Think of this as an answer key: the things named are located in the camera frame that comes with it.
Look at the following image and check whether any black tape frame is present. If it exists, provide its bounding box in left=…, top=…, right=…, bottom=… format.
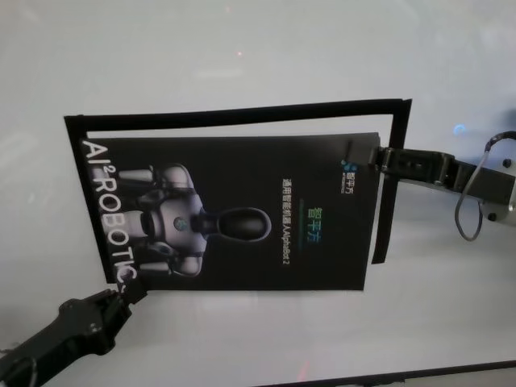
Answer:
left=64, top=98, right=413, bottom=284

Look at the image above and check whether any thin grey cable loop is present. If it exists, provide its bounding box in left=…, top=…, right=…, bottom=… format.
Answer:
left=454, top=149, right=493, bottom=239

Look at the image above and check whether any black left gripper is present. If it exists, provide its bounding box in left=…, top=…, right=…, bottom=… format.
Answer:
left=0, top=277, right=151, bottom=387

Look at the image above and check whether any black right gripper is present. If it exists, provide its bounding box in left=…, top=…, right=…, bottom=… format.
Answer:
left=347, top=139, right=516, bottom=203

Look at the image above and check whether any black robot print poster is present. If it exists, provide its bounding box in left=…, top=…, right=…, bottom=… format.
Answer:
left=81, top=131, right=383, bottom=293

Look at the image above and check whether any black cable silver connector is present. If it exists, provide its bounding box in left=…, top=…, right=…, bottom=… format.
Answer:
left=485, top=131, right=516, bottom=153

